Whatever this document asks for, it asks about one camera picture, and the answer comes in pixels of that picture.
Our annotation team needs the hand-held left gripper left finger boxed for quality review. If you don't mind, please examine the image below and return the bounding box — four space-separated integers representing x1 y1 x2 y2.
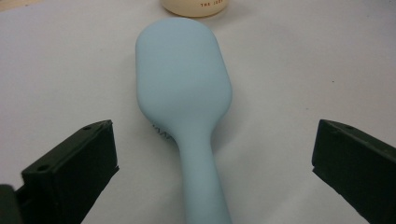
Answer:
15 119 120 224

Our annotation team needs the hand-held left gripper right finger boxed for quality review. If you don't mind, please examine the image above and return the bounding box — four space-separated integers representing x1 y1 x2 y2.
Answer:
311 119 396 224

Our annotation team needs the cream ribbed cup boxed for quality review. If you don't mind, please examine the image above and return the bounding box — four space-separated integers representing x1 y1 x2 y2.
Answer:
161 0 229 19

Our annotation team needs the light blue hairbrush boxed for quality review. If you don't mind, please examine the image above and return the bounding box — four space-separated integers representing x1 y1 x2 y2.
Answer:
134 17 233 224

